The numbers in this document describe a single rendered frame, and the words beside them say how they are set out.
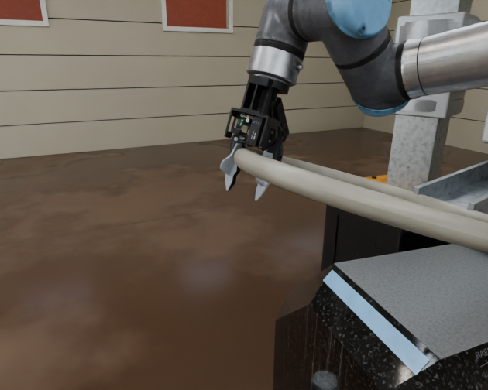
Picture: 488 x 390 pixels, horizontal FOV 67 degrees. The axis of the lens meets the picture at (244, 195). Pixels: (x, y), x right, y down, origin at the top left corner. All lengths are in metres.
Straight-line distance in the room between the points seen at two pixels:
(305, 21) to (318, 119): 7.54
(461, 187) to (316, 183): 0.64
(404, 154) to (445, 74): 1.30
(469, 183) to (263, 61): 0.61
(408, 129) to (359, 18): 1.34
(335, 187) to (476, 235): 0.14
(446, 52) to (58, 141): 6.28
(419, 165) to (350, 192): 1.48
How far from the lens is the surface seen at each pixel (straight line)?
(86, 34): 6.51
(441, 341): 0.84
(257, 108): 0.65
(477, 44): 0.59
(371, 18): 0.58
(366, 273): 0.99
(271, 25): 0.66
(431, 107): 1.78
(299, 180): 0.42
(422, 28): 1.77
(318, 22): 0.59
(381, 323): 0.87
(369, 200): 0.39
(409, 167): 1.89
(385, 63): 0.62
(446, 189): 0.94
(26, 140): 6.62
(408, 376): 0.82
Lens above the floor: 1.37
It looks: 20 degrees down
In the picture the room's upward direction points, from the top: straight up
